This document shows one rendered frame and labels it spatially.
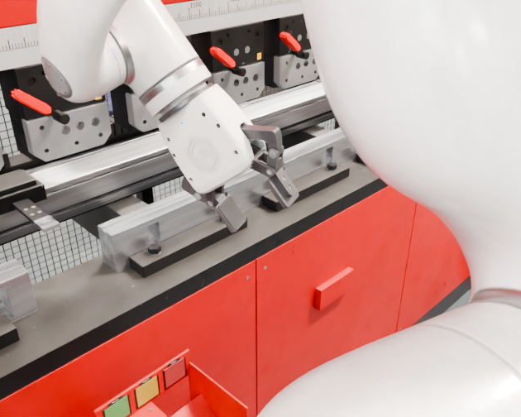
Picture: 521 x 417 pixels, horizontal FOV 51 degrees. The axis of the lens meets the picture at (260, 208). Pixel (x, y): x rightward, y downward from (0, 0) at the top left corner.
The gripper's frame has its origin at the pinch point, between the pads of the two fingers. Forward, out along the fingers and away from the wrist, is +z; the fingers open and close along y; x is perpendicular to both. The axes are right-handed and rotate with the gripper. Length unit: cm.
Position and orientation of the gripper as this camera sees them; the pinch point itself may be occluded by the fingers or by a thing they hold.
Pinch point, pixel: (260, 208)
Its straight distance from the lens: 66.6
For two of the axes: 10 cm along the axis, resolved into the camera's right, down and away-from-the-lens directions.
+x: 4.7, -5.0, 7.3
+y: 6.8, -3.3, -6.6
